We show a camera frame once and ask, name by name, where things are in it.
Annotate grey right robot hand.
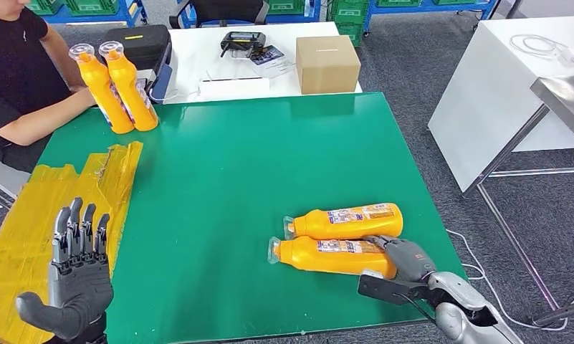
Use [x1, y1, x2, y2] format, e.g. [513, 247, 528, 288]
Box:
[365, 234, 438, 283]

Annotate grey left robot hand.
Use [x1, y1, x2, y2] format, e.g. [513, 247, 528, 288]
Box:
[14, 196, 114, 333]

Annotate orange detergent bottle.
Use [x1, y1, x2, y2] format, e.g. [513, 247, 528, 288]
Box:
[282, 202, 405, 242]
[68, 43, 135, 135]
[267, 236, 398, 280]
[98, 40, 160, 133]

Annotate yellow plastic sheet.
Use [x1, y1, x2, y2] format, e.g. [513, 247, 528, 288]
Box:
[0, 140, 144, 344]

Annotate white table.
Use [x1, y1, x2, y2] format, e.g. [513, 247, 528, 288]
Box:
[427, 15, 574, 194]
[101, 21, 363, 105]

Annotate brown cardboard box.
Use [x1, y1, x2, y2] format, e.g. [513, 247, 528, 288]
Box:
[295, 35, 362, 95]

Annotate stainless steel table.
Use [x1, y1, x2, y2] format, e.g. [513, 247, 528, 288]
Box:
[462, 73, 574, 328]

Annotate person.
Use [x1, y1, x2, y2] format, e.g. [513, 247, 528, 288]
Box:
[0, 0, 97, 174]

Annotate long white box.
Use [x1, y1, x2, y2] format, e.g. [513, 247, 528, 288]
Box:
[198, 77, 271, 102]

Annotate black carrying case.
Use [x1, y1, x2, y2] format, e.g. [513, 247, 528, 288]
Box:
[100, 24, 173, 77]

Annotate printed booklet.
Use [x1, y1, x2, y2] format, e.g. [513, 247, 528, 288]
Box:
[248, 44, 297, 80]

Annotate blue metal shelf rack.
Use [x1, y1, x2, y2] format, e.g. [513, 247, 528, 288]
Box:
[25, 0, 149, 27]
[177, 0, 323, 29]

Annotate black remote controller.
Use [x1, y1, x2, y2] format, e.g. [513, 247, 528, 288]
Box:
[220, 31, 267, 59]

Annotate black office chair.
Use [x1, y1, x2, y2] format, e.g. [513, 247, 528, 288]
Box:
[169, 0, 271, 29]

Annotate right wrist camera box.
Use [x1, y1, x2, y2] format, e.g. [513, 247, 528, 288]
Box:
[356, 270, 432, 307]

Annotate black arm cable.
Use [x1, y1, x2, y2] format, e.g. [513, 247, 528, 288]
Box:
[396, 292, 439, 326]

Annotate white floor cable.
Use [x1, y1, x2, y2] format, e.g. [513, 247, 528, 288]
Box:
[445, 227, 574, 332]

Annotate thin white charging cable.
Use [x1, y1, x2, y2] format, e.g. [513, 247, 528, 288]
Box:
[148, 87, 202, 103]

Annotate coiled white cable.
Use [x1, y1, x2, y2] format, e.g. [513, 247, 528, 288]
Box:
[510, 33, 574, 67]

